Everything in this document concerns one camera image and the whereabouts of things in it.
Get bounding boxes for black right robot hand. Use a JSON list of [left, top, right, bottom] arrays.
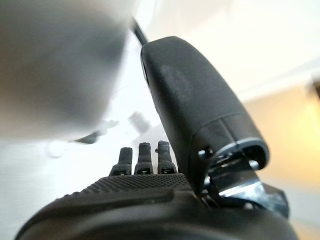
[[14, 35, 300, 240]]

